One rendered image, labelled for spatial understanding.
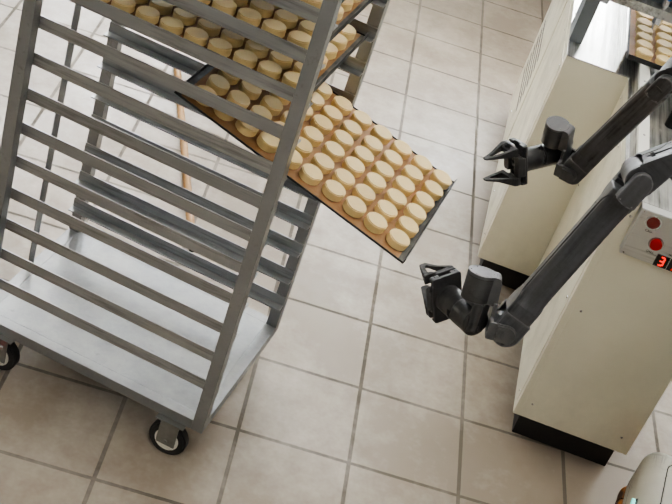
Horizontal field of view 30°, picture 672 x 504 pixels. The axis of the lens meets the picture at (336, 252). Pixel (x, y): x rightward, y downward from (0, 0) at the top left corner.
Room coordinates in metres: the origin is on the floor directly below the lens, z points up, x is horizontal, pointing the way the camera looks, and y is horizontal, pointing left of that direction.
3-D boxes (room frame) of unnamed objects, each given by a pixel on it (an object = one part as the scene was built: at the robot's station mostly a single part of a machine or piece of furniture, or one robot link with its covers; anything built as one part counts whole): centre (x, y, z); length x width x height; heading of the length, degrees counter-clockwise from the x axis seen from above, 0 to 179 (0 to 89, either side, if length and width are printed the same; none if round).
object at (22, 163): (2.29, 0.46, 0.60); 0.64 x 0.03 x 0.03; 81
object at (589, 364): (3.06, -0.78, 0.45); 0.70 x 0.34 x 0.90; 179
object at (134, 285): (2.29, 0.46, 0.42); 0.64 x 0.03 x 0.03; 81
